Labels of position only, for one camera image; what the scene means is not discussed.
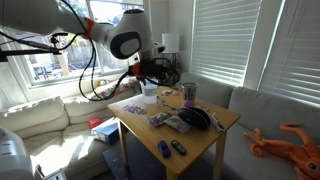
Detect floral cushion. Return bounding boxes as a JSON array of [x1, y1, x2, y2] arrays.
[[88, 77, 139, 99]]

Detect cream sofa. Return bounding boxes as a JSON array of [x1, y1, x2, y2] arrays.
[[0, 83, 140, 180]]

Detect green snack packet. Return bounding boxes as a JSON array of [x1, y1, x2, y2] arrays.
[[165, 116, 190, 134]]

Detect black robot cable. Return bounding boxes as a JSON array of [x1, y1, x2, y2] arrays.
[[49, 0, 134, 102]]

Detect purple sticker sheet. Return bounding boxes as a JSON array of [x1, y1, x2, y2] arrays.
[[124, 105, 147, 115]]

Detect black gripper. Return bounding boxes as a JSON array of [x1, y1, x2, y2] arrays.
[[131, 60, 180, 86]]

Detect blue box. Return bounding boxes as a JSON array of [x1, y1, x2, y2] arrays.
[[91, 118, 119, 145]]

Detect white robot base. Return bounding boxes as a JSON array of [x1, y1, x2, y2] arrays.
[[0, 128, 34, 180]]

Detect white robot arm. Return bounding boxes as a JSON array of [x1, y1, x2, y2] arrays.
[[0, 0, 176, 85]]

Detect wooden table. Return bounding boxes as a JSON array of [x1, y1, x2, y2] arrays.
[[108, 94, 240, 180]]

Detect metallic tumbler cup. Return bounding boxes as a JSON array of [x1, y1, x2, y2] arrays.
[[182, 82, 198, 103]]

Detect orange plush octopus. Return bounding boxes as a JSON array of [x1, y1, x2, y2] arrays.
[[243, 122, 320, 180]]

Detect black glasses case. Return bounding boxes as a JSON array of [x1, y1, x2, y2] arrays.
[[178, 107, 210, 130]]

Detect purple snack packet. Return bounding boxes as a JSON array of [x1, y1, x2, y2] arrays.
[[148, 113, 171, 127]]

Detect purple ball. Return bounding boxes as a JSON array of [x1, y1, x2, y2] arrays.
[[183, 100, 194, 108]]

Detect grey sofa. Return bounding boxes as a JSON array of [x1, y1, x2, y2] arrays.
[[180, 73, 320, 180]]

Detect red small box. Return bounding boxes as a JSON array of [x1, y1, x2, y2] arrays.
[[88, 117, 102, 129]]

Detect white floor lamp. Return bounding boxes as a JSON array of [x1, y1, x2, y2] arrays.
[[162, 33, 179, 70]]

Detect clear plastic cup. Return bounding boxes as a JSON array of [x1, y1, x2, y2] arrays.
[[140, 82, 158, 104]]

